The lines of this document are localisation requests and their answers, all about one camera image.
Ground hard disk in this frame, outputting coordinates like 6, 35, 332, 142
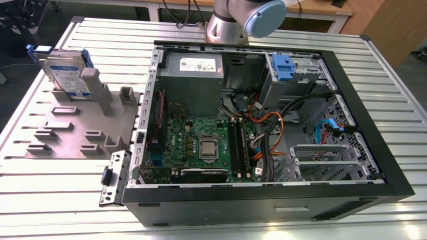
25, 43, 93, 101

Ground metal disk bay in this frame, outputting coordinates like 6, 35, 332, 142
288, 143, 376, 182

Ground black chair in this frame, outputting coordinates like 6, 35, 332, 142
0, 0, 39, 60

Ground grey parts rack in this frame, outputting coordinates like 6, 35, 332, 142
25, 67, 144, 160

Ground grey power supply unit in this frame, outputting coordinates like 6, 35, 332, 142
156, 52, 224, 120

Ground green motherboard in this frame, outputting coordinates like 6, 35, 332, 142
141, 117, 264, 185

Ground CPU socket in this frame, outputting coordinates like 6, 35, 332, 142
196, 134, 224, 165

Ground silver CPU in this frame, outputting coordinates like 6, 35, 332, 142
198, 141, 220, 161

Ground blue drive latch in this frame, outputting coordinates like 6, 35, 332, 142
270, 53, 296, 82

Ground black RAM slot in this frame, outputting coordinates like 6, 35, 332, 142
228, 117, 244, 179
236, 117, 253, 179

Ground black graphics card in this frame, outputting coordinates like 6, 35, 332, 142
169, 167, 229, 185

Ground metal drive cage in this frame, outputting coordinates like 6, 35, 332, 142
258, 52, 336, 113

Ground black PC case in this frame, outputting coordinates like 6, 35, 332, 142
121, 39, 416, 228

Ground brown wooden cabinet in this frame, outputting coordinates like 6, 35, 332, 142
341, 0, 427, 69

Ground black chair caster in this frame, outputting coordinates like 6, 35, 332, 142
410, 47, 427, 61

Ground thin red wire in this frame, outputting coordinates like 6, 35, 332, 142
145, 88, 166, 145

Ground metal slot bracket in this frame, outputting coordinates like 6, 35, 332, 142
98, 149, 131, 207

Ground orange power wires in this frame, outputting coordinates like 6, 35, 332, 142
248, 111, 288, 161

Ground thick black cable bundle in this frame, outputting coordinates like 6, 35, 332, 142
258, 91, 337, 182

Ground blue data wire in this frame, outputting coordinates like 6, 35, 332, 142
312, 119, 346, 146

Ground black power wire connector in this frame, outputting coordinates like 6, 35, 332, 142
328, 124, 360, 137

